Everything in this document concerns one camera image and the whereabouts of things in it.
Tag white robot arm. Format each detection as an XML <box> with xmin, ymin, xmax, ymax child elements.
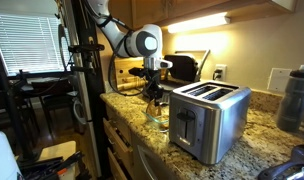
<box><xmin>83</xmin><ymin>0</ymin><xmax>173</xmax><ymax>100</ymax></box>

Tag white wall outlet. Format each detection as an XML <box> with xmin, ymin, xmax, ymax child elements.
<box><xmin>213</xmin><ymin>64</ymin><xmax>227</xmax><ymax>81</ymax></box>

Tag slice of toast bread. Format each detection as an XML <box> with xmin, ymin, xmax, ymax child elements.
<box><xmin>146</xmin><ymin>102</ymin><xmax>162</xmax><ymax>117</ymax></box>

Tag stainless steel two-slot toaster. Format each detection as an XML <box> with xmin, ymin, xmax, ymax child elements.
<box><xmin>169</xmin><ymin>81</ymin><xmax>251</xmax><ymax>164</ymax></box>

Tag white blank wall plate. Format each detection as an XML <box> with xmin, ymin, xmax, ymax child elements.
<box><xmin>267</xmin><ymin>68</ymin><xmax>291</xmax><ymax>92</ymax></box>

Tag window blinds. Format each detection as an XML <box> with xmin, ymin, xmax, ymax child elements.
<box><xmin>0</xmin><ymin>13</ymin><xmax>69</xmax><ymax>76</ymax></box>

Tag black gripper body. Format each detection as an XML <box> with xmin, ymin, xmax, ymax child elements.
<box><xmin>129</xmin><ymin>67</ymin><xmax>164</xmax><ymax>100</ymax></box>

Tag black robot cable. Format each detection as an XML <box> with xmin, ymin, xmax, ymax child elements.
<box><xmin>107</xmin><ymin>29</ymin><xmax>150</xmax><ymax>98</ymax></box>

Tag black panini grill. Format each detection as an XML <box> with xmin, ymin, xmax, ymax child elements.
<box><xmin>144</xmin><ymin>49</ymin><xmax>210</xmax><ymax>99</ymax></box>

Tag under-cabinet light strip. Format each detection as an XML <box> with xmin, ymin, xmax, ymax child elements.
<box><xmin>168</xmin><ymin>12</ymin><xmax>230</xmax><ymax>33</ymax></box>

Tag wooden cutting board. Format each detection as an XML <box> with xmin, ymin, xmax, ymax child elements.
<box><xmin>114</xmin><ymin>58</ymin><xmax>146</xmax><ymax>91</ymax></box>

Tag dark water bottle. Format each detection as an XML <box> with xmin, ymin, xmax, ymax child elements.
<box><xmin>276</xmin><ymin>65</ymin><xmax>304</xmax><ymax>132</ymax></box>

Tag black toaster lever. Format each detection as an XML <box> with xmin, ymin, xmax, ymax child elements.
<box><xmin>176</xmin><ymin>113</ymin><xmax>195</xmax><ymax>122</ymax></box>

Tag dark dining chair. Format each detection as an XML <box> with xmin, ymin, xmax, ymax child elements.
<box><xmin>32</xmin><ymin>79</ymin><xmax>75</xmax><ymax>133</ymax></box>

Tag black vertical robot stand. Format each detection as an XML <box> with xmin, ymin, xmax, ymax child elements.
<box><xmin>66</xmin><ymin>0</ymin><xmax>111</xmax><ymax>180</ymax></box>

